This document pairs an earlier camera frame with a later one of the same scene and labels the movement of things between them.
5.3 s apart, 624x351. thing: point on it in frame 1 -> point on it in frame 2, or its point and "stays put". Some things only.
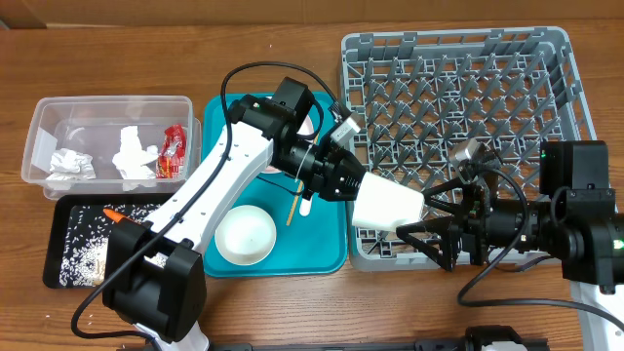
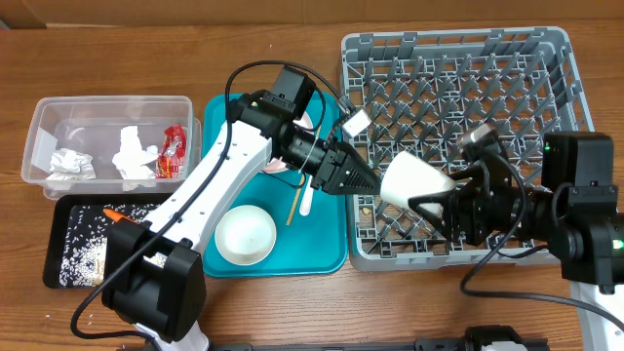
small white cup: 386,204 -> 406,175
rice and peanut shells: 84,257 stays put
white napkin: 68,165 stays put
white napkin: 132,157 stays put
